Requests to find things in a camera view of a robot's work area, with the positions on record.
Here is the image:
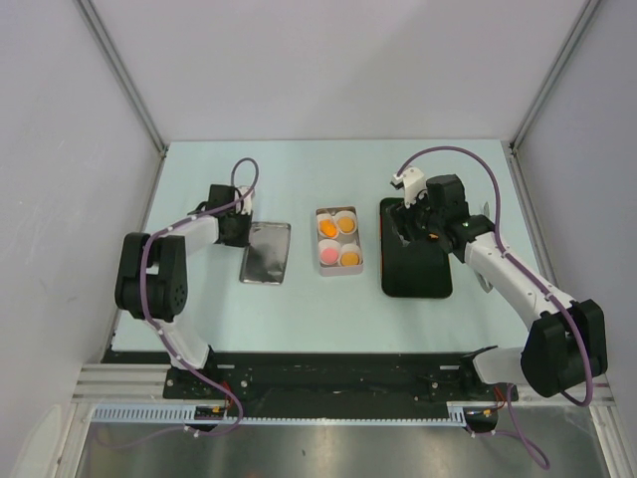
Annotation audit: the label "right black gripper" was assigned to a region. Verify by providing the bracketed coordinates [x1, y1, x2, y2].
[386, 183, 444, 247]

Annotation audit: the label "silver tin lid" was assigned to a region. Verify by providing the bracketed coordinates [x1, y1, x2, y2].
[239, 221, 292, 285]

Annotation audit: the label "round orange cookie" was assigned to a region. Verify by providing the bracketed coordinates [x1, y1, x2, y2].
[340, 251, 360, 267]
[336, 216, 356, 235]

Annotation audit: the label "orange pineapple cookie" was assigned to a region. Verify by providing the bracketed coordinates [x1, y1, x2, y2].
[319, 219, 338, 238]

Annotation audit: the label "pink round cookie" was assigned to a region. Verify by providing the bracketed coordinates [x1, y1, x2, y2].
[319, 247, 339, 265]

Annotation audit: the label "metal tongs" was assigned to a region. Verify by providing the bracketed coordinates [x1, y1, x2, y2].
[474, 201, 493, 294]

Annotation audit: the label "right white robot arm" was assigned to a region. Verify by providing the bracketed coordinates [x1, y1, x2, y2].
[390, 168, 608, 399]

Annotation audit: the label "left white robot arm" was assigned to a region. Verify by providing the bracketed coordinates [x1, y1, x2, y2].
[114, 184, 254, 398]

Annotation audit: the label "black tray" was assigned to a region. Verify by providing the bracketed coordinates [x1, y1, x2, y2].
[379, 197, 453, 299]

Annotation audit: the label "white paper cup back-right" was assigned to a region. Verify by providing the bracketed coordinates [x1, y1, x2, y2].
[334, 210, 358, 236]

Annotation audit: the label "white paper cup front-right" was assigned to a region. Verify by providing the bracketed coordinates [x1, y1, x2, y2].
[338, 243, 362, 267]

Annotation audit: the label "white paper cup back-left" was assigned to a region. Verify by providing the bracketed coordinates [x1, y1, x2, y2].
[317, 213, 339, 239]

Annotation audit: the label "white paper cup front-left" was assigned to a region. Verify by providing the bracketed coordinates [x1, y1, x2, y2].
[318, 239, 341, 267]

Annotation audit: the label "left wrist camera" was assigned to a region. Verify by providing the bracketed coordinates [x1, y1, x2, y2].
[235, 186, 255, 216]

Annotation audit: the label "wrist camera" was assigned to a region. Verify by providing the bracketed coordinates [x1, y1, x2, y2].
[235, 186, 255, 216]
[390, 166, 427, 209]

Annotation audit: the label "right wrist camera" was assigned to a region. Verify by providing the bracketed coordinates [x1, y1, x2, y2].
[390, 166, 427, 209]

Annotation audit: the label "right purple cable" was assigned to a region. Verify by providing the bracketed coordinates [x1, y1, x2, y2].
[392, 145, 594, 470]

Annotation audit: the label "right aluminium frame post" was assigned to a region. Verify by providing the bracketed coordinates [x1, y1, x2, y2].
[512, 0, 603, 146]

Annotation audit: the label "aluminium frame post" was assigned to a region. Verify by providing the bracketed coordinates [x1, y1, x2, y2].
[74, 0, 166, 153]
[512, 0, 603, 146]

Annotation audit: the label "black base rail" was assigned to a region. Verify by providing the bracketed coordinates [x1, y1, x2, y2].
[102, 349, 519, 429]

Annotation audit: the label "white cable duct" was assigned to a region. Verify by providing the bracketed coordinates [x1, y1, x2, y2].
[92, 400, 502, 428]

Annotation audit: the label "left aluminium frame post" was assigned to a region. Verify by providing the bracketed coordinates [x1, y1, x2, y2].
[74, 0, 166, 153]

